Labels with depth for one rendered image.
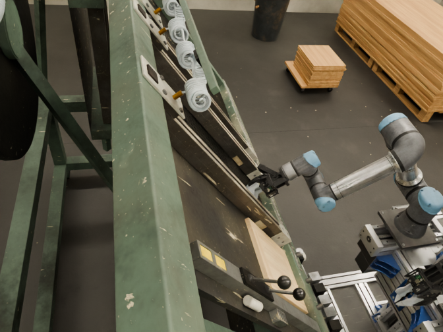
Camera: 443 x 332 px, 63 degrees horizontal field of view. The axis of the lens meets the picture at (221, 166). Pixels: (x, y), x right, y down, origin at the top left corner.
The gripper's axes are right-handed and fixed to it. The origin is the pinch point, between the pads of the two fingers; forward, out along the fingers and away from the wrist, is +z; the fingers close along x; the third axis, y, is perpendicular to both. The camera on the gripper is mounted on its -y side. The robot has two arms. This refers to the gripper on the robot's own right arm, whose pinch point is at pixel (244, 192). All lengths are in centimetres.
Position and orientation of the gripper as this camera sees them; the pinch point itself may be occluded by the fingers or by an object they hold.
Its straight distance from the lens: 163.3
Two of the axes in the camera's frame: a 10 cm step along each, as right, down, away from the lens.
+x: 4.9, 5.5, 6.8
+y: 2.1, 6.9, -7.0
